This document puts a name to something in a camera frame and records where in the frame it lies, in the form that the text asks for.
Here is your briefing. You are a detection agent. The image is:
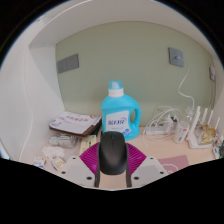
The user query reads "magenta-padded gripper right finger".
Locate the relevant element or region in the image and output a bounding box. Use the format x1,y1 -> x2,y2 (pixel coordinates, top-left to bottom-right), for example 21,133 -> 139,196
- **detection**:
124,142 -> 169,189

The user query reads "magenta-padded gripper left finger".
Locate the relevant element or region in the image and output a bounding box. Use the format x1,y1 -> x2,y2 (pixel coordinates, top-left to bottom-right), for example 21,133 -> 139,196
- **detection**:
58,141 -> 103,189

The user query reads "black computer mouse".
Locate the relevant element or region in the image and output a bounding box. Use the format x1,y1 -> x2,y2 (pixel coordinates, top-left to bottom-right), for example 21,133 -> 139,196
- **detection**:
98,130 -> 128,176

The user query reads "pink mouse pad, girl drawing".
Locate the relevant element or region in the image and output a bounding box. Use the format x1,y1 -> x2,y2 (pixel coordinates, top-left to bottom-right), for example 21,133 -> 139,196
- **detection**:
157,154 -> 190,175

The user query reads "small yellow box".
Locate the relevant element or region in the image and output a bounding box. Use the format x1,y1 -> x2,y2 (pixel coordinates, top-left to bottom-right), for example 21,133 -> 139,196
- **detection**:
78,134 -> 98,156

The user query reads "clear plastic bag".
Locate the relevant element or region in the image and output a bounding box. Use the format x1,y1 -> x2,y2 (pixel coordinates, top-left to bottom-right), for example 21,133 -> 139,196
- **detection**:
48,133 -> 79,149

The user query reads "yellow white snack packet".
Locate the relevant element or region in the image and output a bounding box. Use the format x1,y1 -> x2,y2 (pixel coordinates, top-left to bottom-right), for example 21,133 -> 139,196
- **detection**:
41,145 -> 67,172

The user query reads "white power strip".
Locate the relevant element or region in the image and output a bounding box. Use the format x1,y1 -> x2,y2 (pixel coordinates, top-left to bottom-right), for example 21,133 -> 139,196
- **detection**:
145,124 -> 174,136

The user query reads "stack of booklets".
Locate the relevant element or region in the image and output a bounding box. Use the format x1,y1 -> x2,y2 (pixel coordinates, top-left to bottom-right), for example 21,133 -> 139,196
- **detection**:
48,110 -> 103,138

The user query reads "blue white sachet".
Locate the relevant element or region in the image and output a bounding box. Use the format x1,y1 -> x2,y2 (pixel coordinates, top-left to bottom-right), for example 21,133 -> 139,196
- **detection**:
32,156 -> 47,169

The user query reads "blue detergent bottle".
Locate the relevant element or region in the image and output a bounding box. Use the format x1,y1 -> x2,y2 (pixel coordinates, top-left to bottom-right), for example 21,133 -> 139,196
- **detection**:
100,79 -> 142,141

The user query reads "small white bottle, red label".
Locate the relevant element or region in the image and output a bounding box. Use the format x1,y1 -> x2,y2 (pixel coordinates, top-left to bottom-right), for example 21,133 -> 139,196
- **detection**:
173,119 -> 190,144

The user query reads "white router with antennas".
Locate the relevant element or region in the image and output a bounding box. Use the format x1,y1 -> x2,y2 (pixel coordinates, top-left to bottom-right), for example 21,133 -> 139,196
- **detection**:
186,105 -> 221,149

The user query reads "gold foil packet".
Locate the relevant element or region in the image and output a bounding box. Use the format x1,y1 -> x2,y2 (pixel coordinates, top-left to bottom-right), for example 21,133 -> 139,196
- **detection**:
199,124 -> 218,145

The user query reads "bundle of white cables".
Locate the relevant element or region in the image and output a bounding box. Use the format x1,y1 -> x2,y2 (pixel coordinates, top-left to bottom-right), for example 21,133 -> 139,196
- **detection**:
143,105 -> 183,141

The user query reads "white wall cable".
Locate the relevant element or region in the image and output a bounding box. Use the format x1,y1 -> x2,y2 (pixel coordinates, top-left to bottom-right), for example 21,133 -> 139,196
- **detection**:
177,66 -> 196,111

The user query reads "wide grey wall plate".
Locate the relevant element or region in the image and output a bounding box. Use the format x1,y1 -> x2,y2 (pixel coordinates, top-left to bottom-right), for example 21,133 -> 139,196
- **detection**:
57,53 -> 80,74

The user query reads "square grey wall socket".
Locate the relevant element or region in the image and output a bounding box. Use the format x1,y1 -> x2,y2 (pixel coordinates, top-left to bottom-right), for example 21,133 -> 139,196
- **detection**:
168,47 -> 185,68

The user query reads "small white wall plug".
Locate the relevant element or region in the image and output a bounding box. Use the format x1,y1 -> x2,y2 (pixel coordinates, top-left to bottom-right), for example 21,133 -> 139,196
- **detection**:
209,64 -> 217,82

